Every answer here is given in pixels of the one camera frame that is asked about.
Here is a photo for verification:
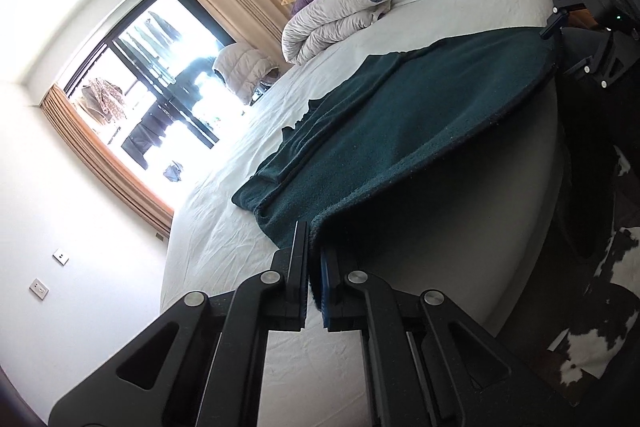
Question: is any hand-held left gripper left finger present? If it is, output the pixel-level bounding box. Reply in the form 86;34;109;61
47;221;311;427

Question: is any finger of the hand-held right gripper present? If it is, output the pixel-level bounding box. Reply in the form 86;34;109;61
540;0;588;42
555;29;640;90

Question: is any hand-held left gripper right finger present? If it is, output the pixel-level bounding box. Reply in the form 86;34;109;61
319;248;568;427

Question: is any dark green blanket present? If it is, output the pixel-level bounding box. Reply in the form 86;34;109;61
232;27;558;313

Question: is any row of hanging dark clothes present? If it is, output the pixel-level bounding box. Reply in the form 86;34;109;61
121;54;221;168

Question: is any bed with white sheet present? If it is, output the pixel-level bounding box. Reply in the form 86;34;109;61
160;0;573;427

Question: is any black and white cowhide rug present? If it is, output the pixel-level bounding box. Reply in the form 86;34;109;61
547;142;640;380

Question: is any beige puffer jacket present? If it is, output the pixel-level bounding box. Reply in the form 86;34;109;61
212;43;281;106

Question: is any folded grey duvet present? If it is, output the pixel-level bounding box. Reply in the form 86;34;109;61
281;0;411;65

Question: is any patterned hanging garment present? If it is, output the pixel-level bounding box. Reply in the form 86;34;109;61
80;77;126;124

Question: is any black framed glass door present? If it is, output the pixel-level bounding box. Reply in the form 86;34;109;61
57;0;241;172

